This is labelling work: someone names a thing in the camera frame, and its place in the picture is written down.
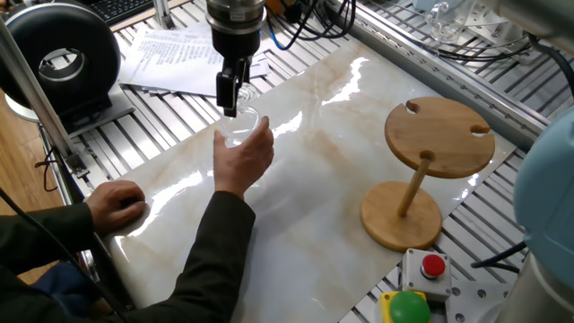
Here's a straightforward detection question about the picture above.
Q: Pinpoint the silver robot mounting plate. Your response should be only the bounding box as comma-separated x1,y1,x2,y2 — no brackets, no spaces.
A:
441,280,515,323

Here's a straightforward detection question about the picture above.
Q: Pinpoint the blue trousers leg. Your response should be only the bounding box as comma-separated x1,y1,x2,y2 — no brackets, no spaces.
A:
33,262,102,318

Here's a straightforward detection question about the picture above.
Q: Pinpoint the grey box red button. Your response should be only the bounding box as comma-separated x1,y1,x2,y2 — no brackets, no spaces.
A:
401,248,453,302

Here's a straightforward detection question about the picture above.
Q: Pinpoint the yellow box green button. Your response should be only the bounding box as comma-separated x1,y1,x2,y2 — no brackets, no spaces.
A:
376,290,432,323

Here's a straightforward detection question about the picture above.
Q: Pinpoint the thin black cable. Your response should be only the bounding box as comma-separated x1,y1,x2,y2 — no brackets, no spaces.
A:
0,187,131,323

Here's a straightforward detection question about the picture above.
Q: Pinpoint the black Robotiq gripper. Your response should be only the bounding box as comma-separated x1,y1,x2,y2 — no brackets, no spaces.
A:
210,27,262,118

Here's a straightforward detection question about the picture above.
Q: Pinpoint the grey base plate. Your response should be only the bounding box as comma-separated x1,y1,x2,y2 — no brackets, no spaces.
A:
4,84,136,138

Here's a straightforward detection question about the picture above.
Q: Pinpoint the left forearm dark sleeve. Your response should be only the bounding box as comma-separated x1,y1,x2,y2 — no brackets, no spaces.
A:
0,201,98,277

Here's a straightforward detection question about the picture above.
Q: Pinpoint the aluminium frame post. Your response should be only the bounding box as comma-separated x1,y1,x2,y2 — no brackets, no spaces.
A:
0,17,90,179

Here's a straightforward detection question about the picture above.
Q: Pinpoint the right forearm dark sleeve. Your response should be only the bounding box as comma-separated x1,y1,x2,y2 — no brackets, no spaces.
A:
111,190,257,323

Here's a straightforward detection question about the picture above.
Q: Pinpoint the white paper sheet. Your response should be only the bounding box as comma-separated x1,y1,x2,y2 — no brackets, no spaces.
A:
177,20,217,42
248,56,272,80

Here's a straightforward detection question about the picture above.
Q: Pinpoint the printed paper sheet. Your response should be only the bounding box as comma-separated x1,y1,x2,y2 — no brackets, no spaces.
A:
118,27,225,98

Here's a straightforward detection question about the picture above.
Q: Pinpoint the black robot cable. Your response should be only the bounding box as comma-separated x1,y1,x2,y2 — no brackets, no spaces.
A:
268,0,358,41

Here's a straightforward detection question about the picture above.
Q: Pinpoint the person's right hand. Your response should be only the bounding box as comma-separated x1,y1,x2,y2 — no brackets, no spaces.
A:
213,115,275,201

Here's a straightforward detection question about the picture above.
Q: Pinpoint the black ring-shaped device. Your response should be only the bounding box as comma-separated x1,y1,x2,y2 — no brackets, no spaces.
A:
0,2,122,123

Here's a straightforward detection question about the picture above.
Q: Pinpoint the blue cable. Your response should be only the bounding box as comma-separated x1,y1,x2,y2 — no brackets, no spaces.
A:
266,11,295,52

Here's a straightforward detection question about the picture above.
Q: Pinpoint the person's left hand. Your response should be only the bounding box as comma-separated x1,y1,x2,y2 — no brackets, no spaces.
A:
84,179,148,237

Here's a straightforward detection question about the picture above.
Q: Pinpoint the clear glass beaker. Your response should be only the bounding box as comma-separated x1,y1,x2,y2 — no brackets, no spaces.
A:
423,0,485,46

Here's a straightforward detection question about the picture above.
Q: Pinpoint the white metal bracket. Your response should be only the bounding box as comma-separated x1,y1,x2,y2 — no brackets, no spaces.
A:
465,0,539,66

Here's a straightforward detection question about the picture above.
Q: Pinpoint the short black cable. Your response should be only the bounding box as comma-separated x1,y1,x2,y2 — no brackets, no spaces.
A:
34,146,62,193

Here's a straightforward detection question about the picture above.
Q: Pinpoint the clear glass cup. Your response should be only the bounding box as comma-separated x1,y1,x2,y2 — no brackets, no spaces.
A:
219,83,262,147

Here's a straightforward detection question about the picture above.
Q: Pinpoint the silver metal upright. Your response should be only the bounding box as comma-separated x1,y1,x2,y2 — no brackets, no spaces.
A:
152,0,175,31

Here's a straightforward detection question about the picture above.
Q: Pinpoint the black keyboard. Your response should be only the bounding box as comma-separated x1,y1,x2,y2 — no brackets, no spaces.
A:
87,0,156,26

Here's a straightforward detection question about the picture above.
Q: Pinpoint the round wooden cup shelf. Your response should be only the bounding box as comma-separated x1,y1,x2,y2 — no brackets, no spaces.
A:
360,96,497,254

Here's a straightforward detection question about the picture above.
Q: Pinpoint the grey aluminium frame rail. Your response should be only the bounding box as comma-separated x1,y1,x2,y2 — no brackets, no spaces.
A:
329,0,555,152

